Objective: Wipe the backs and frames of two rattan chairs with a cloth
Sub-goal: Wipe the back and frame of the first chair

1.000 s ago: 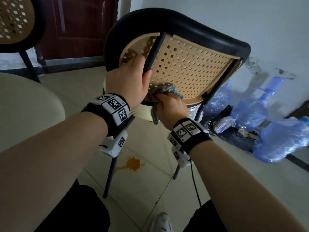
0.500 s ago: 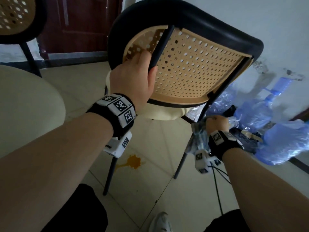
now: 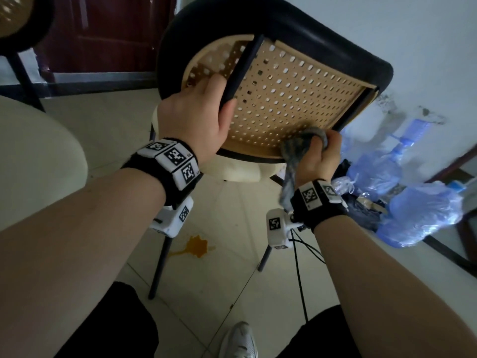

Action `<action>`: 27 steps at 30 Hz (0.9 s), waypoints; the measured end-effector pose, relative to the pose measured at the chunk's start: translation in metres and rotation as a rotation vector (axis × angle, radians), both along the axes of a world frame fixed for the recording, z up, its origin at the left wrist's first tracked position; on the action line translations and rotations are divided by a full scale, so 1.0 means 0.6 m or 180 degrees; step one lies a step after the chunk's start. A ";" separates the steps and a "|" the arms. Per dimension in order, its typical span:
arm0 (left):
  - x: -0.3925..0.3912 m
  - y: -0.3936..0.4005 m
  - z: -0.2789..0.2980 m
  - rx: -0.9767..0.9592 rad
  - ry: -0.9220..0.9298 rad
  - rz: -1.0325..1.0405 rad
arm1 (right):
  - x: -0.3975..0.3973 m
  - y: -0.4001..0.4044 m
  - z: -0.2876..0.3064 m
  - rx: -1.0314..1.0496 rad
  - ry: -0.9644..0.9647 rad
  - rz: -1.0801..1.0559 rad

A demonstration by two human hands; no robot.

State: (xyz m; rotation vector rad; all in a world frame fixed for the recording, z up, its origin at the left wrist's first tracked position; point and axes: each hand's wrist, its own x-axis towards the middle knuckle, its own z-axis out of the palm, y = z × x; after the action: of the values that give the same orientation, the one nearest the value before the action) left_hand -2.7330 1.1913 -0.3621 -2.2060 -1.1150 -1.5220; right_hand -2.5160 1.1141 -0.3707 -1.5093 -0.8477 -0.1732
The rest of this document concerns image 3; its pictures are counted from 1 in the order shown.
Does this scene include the person's left hand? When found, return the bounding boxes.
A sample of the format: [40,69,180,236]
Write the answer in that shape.
[157,73,238,170]

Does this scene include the person's right hand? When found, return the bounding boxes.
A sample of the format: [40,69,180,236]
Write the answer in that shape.
[294,130,343,190]

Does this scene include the blue patterned cleaning cloth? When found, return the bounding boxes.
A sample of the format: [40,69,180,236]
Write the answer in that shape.
[279,126,328,213]

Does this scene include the cream seat cane back chair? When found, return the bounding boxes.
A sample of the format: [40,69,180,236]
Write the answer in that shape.
[0,0,88,232]
[148,0,394,301]

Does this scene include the person's right forearm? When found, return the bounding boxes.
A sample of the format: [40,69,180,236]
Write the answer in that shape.
[315,215,477,358]

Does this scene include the person's left forearm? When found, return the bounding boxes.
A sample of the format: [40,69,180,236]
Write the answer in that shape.
[0,168,166,358]

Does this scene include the person's right white shoe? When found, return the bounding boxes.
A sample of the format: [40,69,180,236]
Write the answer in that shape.
[219,321,258,358]

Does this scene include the person's dark trousers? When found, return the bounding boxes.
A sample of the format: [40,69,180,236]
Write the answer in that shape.
[56,281,362,358]

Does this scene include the blue plastic bag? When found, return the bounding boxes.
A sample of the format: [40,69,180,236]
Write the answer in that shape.
[376,180,465,249]
[346,119,429,200]
[339,124,358,155]

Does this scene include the black left wristband with markers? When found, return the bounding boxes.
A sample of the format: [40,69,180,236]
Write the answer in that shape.
[122,137,204,209]

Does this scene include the black wristband with markers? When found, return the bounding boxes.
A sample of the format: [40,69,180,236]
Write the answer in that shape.
[290,179,349,234]
[122,137,204,209]

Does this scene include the black right wristband with markers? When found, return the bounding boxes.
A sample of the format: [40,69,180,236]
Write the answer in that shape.
[290,179,349,234]

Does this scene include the tan cardboard piece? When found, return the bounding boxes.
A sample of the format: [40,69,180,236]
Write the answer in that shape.
[357,195,388,215]

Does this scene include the black plastic bag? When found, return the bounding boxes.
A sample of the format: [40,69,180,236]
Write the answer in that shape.
[335,160,385,232]

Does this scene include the white right wrist tracker box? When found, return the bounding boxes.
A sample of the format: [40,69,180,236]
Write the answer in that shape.
[266,208,305,250]

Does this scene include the white wrist tracker box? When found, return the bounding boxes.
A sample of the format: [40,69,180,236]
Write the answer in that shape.
[149,196,194,237]
[266,208,305,250]

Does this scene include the white left wrist tracker box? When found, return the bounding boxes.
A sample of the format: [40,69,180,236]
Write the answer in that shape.
[149,196,194,237]

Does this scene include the dark red wooden door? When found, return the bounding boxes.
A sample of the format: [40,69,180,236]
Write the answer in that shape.
[35,0,176,85]

